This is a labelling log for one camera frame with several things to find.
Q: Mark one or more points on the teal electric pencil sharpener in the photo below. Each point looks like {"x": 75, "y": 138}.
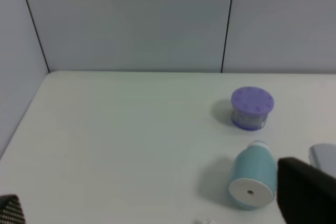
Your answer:
{"x": 252, "y": 180}

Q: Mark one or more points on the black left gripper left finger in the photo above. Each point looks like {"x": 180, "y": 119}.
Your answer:
{"x": 11, "y": 211}

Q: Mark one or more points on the white grey stapler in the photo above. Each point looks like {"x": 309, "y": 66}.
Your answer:
{"x": 322, "y": 156}

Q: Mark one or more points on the purple lidded round container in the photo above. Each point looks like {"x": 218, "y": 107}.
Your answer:
{"x": 251, "y": 107}

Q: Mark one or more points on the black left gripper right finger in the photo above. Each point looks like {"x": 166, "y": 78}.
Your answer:
{"x": 304, "y": 193}

